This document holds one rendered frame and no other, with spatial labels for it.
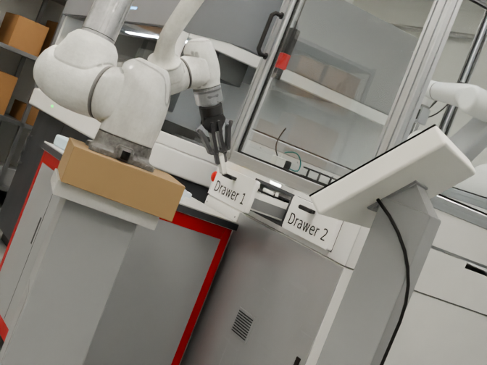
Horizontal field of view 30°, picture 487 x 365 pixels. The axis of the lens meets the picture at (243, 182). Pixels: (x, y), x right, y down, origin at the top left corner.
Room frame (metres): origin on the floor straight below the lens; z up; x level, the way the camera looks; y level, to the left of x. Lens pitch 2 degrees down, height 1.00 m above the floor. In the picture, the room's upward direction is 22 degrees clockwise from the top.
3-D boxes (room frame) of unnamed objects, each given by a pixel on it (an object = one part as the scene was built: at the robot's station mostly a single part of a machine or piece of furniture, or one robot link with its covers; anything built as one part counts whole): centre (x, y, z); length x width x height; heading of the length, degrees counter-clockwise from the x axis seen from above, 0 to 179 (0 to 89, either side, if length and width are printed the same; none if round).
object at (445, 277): (3.26, -0.54, 0.87); 1.02 x 0.95 x 0.14; 28
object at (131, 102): (2.46, 0.35, 1.02); 0.18 x 0.16 x 0.22; 74
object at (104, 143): (2.44, 0.34, 0.89); 0.22 x 0.18 x 0.06; 14
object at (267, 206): (3.11, -0.16, 0.86); 0.40 x 0.26 x 0.06; 118
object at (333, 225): (2.79, -0.24, 0.87); 0.29 x 0.02 x 0.11; 28
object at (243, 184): (3.01, 0.02, 0.87); 0.29 x 0.02 x 0.11; 28
